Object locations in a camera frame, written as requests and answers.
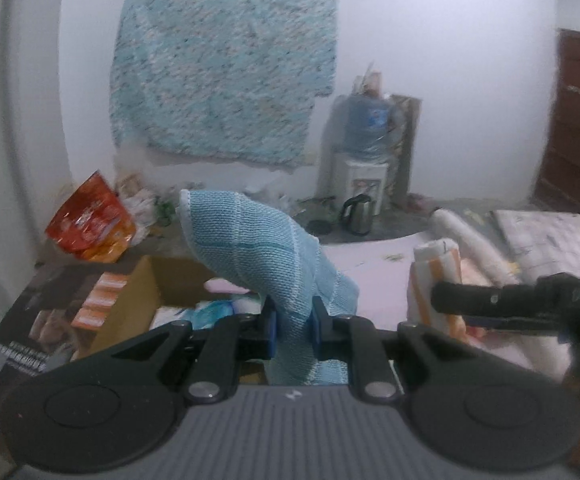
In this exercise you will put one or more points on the orange striped white towel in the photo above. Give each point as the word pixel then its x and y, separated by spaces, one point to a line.
pixel 435 270

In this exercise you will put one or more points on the brown cardboard box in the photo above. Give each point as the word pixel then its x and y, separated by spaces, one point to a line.
pixel 134 300

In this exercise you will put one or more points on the brown wooden door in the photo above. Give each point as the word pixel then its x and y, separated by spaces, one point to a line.
pixel 577 125

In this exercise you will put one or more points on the blue checked towel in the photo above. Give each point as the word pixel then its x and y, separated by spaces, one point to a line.
pixel 250 240

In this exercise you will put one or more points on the rolled white quilt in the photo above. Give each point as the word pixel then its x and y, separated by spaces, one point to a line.
pixel 470 240

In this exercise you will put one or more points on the red snack bag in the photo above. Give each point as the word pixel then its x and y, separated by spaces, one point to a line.
pixel 89 220

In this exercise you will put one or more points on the crumpled white plastic bags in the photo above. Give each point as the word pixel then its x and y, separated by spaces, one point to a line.
pixel 142 200

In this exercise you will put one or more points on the blue water bottle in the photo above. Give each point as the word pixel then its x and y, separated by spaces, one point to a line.
pixel 370 122

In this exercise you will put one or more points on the white water dispenser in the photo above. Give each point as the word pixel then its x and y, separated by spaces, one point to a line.
pixel 362 182

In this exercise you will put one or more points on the steel electric kettle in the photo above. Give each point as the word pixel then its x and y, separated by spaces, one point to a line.
pixel 357 216

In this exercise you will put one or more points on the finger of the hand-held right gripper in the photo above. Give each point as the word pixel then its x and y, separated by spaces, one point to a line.
pixel 475 297

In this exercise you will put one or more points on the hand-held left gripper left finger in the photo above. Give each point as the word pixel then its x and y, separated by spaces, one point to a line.
pixel 270 327

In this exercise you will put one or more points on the pink printed bed sheet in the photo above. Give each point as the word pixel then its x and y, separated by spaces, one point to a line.
pixel 380 280

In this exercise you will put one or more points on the dark printed cardboard sheet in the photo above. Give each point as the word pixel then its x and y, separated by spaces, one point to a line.
pixel 24 320

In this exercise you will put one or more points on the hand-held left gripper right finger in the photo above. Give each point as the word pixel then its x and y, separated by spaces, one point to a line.
pixel 316 327

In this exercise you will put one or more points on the checked grey blanket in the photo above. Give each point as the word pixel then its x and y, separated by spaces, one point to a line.
pixel 555 240

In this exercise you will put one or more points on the blue floral wall cloth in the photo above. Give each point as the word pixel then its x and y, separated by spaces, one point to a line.
pixel 219 70

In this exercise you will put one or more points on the blue white wet wipes packet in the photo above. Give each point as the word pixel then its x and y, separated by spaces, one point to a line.
pixel 212 316

